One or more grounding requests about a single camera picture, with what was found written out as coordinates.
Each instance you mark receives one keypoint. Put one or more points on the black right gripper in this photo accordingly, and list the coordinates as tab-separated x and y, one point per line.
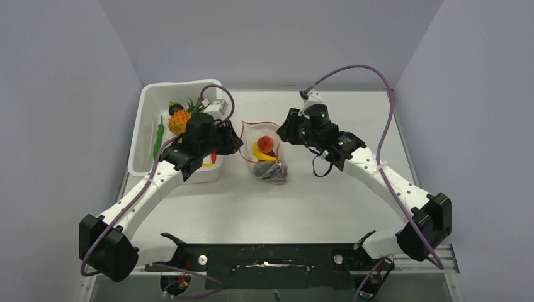
288	132

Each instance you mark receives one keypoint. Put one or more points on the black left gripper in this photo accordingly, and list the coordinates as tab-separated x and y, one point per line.
232	141

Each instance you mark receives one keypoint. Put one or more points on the clear zip top bag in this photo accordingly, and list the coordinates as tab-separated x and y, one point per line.
250	132

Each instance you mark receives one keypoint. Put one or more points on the yellow toy banana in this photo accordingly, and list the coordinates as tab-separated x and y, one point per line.
262	156

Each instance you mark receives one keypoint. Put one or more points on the orange toy peach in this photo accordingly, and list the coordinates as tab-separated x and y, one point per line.
265	144

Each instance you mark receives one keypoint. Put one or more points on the purple toy grape bunch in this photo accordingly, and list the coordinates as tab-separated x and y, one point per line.
271	172

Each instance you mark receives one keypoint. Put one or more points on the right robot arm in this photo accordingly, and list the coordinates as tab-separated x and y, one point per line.
428	217

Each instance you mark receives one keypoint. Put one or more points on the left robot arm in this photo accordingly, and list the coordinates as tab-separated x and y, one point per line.
106	241

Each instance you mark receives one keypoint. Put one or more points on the orange toy pineapple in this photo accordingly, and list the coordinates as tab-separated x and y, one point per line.
177	123

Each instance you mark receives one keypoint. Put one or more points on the dark toy mangosteen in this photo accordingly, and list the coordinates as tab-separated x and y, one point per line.
174	107

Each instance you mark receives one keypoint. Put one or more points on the white plastic bin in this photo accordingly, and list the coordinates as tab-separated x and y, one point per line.
154	102

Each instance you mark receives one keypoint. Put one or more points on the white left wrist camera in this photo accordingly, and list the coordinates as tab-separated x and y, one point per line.
217	108

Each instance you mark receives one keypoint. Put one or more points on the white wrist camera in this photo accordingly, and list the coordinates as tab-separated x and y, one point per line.
309	98
217	108

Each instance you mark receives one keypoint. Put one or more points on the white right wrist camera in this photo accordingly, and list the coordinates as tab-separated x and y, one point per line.
309	98

